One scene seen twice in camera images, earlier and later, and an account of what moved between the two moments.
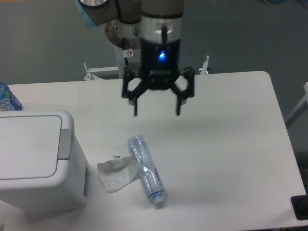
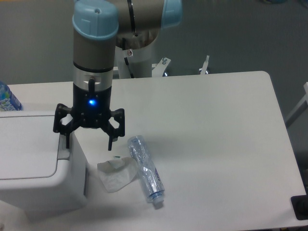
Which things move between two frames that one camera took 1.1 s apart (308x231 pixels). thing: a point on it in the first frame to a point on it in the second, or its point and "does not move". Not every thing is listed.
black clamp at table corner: [300, 204] does not move
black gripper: [160, 62] to [91, 109]
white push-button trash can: [44, 169] does not move
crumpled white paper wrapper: [114, 173] does not move
